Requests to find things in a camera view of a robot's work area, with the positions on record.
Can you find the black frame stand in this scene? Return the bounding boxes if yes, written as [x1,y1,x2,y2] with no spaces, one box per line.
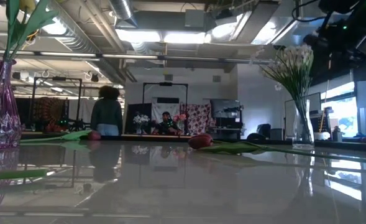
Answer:
[32,77,83,131]
[142,82,189,136]

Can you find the white hanging banner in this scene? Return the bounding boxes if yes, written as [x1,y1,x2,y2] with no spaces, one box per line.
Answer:
[151,97,181,125]

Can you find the red artificial tulip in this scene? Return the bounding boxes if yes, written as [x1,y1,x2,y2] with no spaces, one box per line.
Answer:
[188,133,366,166]
[0,169,48,182]
[20,129,103,144]

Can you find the bright ceiling light panel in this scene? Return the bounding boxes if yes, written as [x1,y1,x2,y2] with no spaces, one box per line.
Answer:
[116,29,207,44]

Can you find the long grey ceiling pipe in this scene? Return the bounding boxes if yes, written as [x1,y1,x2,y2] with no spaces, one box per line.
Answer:
[0,49,273,65]

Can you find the grey ceiling box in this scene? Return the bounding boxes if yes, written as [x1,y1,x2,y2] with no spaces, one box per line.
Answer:
[184,9,206,29]

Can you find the person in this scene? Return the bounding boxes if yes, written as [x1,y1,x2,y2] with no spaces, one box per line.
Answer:
[90,85,124,137]
[153,111,181,136]

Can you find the tall clear glass vase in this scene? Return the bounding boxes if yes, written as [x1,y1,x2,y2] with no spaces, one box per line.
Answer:
[292,98,316,149]

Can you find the pink flowers in vase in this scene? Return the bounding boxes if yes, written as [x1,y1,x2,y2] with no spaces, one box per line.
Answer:
[173,113,187,134]

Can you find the orange patterned tapestry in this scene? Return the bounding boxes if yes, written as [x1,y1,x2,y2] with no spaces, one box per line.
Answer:
[30,96,69,131]

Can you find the purple patterned cloth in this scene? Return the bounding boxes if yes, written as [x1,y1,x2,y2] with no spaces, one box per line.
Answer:
[180,103,212,138]

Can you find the white flowers in vase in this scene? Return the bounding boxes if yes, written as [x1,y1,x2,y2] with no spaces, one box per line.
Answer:
[132,114,150,134]

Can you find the silver round ventilation duct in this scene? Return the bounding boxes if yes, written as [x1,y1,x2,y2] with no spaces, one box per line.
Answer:
[108,0,139,29]

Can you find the purple glass vase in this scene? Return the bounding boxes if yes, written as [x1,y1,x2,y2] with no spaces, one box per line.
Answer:
[0,55,22,149]

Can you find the black office chair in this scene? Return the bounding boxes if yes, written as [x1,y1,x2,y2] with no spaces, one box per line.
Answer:
[246,123,283,141]

